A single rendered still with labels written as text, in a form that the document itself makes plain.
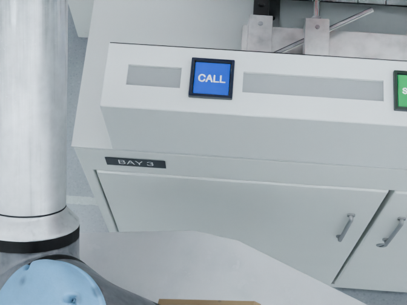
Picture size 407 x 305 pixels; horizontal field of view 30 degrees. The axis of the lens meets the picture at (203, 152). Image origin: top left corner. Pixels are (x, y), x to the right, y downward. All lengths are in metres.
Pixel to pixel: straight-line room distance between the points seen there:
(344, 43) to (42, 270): 0.58
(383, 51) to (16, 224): 0.58
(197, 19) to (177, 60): 0.21
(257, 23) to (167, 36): 0.16
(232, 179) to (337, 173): 0.16
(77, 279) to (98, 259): 0.32
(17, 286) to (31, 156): 0.14
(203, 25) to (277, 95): 0.26
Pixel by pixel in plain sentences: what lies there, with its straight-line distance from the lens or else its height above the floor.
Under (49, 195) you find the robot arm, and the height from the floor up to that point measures 1.06.
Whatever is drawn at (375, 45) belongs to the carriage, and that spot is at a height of 0.88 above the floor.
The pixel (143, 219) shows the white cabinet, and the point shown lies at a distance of 1.39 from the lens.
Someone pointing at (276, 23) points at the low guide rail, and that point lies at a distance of 1.16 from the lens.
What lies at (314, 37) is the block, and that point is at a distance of 1.08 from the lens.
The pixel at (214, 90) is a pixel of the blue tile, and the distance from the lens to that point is 0.97.
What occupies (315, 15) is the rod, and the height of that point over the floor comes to 0.90.
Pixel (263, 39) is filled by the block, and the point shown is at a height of 0.91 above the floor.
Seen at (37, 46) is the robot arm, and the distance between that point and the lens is 0.79.
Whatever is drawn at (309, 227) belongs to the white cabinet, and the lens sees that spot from 1.37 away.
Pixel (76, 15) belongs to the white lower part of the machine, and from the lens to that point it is 1.99.
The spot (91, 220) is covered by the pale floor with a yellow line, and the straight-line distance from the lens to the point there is 1.94.
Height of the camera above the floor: 1.82
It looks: 67 degrees down
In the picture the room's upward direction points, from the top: 1 degrees counter-clockwise
